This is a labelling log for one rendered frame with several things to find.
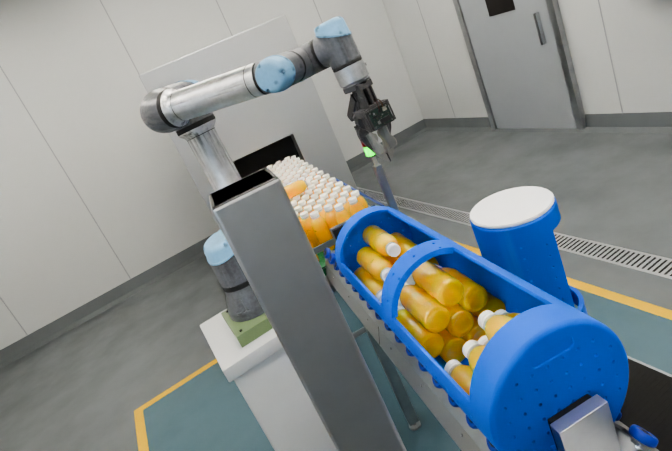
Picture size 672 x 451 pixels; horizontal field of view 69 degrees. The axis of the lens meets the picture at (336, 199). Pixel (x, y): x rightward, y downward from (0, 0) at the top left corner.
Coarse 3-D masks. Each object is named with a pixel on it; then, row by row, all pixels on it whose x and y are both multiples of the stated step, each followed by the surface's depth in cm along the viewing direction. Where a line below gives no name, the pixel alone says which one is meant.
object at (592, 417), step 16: (576, 400) 84; (592, 400) 82; (560, 416) 82; (576, 416) 80; (592, 416) 80; (608, 416) 81; (560, 432) 79; (576, 432) 80; (592, 432) 81; (608, 432) 82; (560, 448) 81; (576, 448) 80; (592, 448) 82; (608, 448) 83
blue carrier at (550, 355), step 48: (432, 240) 123; (384, 288) 121; (528, 288) 94; (528, 336) 79; (576, 336) 81; (480, 384) 82; (528, 384) 80; (576, 384) 83; (624, 384) 87; (528, 432) 82
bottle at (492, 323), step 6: (486, 318) 98; (492, 318) 95; (498, 318) 94; (504, 318) 94; (510, 318) 93; (486, 324) 96; (492, 324) 94; (498, 324) 93; (504, 324) 92; (486, 330) 95; (492, 330) 93; (492, 336) 93
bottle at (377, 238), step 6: (366, 228) 160; (372, 228) 157; (378, 228) 156; (366, 234) 157; (372, 234) 153; (378, 234) 151; (384, 234) 149; (390, 234) 150; (366, 240) 157; (372, 240) 152; (378, 240) 148; (384, 240) 147; (390, 240) 146; (396, 240) 148; (372, 246) 152; (378, 246) 148; (384, 246) 146; (378, 252) 149; (384, 252) 146
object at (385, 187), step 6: (378, 168) 246; (378, 174) 247; (384, 174) 248; (378, 180) 250; (384, 180) 248; (384, 186) 249; (384, 192) 250; (390, 192) 251; (390, 198) 252; (390, 204) 252; (396, 204) 253
